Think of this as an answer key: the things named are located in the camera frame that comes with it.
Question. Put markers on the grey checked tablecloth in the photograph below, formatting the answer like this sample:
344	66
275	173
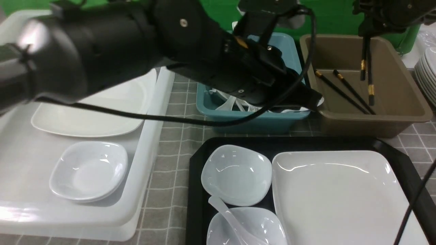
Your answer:
163	210

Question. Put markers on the white spoon on bin rim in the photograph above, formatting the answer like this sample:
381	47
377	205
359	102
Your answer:
319	102

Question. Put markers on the green backdrop cloth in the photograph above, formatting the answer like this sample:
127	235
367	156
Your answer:
333	17

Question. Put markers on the black serving tray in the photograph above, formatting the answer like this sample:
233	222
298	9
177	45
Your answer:
200	213

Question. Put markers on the white spoon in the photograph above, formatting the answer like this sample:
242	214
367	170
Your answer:
319	102
243	236

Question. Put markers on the white bowl in tub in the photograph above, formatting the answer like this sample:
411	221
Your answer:
89	171

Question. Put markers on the large white plastic tub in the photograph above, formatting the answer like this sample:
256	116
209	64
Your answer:
28	157

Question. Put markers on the pile of white spoons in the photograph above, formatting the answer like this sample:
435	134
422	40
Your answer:
230	102

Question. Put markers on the large white rice plate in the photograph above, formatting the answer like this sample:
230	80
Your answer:
338	197

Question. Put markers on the white bowl tray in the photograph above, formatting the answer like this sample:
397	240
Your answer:
260	222
237	175

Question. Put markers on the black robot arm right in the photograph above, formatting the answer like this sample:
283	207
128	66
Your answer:
392	16

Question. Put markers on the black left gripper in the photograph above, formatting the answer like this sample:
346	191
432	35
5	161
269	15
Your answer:
260	77

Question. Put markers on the stack of white plates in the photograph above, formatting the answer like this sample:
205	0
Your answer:
425	74

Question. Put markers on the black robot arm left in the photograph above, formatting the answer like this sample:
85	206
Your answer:
74	53

